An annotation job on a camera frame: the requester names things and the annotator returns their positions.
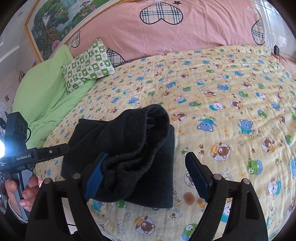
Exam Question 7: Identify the pink quilt with plaid hearts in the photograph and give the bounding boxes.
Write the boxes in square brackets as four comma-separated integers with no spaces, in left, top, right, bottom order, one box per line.
[68,1,269,66]

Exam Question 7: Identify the black charger with cable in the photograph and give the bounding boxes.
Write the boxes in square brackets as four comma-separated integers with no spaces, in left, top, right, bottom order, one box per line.
[273,45,280,62]

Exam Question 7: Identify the black pants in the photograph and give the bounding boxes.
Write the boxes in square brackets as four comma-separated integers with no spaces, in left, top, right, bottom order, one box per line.
[61,104,175,208]

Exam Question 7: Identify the green duvet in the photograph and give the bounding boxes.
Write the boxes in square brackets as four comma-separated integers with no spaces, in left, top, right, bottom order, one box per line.
[13,45,95,149]

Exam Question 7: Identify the yellow bear print blanket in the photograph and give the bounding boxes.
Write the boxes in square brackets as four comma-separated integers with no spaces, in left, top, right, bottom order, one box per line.
[44,46,295,240]

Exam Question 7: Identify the framed landscape painting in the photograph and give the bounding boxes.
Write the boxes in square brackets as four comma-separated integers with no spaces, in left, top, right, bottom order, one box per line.
[25,0,127,62]

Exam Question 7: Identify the green white patterned pillow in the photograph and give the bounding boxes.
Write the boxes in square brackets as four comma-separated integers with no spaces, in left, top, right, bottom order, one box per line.
[61,38,115,94]

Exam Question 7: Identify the dark sleeved left forearm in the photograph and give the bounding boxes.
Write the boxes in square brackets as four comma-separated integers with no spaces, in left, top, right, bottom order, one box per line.
[1,199,27,240]

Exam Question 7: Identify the person's left hand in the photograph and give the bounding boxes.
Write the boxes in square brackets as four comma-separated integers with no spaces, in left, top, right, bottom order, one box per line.
[5,174,40,215]

